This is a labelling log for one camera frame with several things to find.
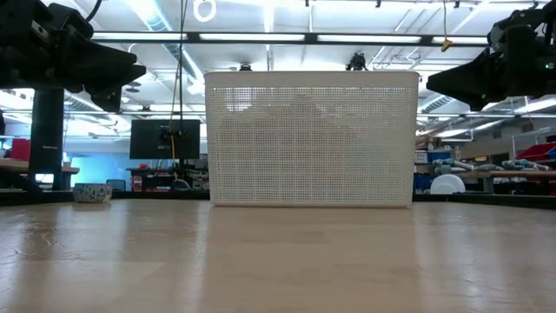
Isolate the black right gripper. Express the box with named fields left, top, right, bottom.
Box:
left=426, top=5, right=556, bottom=112

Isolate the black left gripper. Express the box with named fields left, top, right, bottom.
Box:
left=0, top=0, right=148, bottom=113

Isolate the black monitor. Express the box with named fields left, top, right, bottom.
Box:
left=129, top=118, right=202, bottom=161

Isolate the blue storage bin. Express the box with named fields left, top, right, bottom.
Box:
left=414, top=150, right=453, bottom=165

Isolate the red storage bin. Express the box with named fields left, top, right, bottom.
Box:
left=515, top=142, right=556, bottom=163

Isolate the wooden workbench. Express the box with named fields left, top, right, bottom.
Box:
left=454, top=169, right=556, bottom=180

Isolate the white dome-shaped object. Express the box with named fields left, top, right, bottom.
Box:
left=429, top=173, right=467, bottom=196

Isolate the red box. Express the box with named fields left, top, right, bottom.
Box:
left=10, top=138, right=32, bottom=163

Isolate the blue patterned bowl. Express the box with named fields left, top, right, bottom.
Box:
left=72, top=183, right=114, bottom=204

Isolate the wooden side table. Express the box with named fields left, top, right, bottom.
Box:
left=0, top=157, right=81, bottom=176

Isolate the white perforated plastic basket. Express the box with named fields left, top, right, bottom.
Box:
left=203, top=70, right=420, bottom=209

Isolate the hanging yellow cable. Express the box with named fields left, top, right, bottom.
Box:
left=169, top=64, right=181, bottom=180

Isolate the white ring ceiling light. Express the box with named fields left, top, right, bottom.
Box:
left=192, top=0, right=217, bottom=23

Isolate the black overhead camera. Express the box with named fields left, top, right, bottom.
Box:
left=345, top=51, right=369, bottom=72

